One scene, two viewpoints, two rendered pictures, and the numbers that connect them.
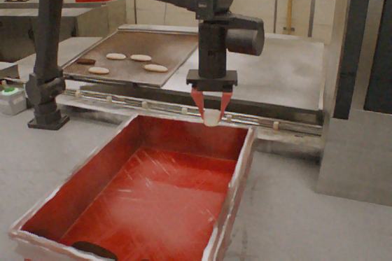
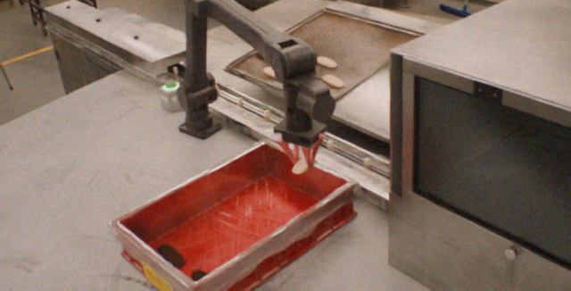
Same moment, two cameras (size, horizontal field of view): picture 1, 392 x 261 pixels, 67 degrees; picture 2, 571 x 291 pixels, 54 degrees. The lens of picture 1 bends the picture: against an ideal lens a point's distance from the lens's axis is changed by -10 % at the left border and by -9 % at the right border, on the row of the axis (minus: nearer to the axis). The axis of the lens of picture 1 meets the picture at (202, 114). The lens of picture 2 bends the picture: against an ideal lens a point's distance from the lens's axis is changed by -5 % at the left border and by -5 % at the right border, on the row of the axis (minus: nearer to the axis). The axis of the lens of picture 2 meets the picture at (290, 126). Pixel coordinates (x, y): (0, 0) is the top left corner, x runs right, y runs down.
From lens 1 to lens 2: 0.80 m
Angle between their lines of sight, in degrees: 29
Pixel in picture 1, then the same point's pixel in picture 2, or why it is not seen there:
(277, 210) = (335, 268)
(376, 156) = (430, 243)
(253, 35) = (311, 103)
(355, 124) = (409, 204)
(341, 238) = not seen: outside the picture
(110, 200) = (208, 219)
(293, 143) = not seen: hidden behind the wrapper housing
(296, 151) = not seen: hidden behind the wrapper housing
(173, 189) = (264, 223)
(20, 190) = (145, 194)
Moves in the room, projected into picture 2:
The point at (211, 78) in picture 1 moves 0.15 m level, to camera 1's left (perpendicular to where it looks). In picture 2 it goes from (292, 131) to (234, 120)
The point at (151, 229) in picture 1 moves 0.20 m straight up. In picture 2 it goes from (222, 250) to (209, 176)
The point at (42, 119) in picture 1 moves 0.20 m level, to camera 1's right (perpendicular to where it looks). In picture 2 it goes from (191, 126) to (245, 137)
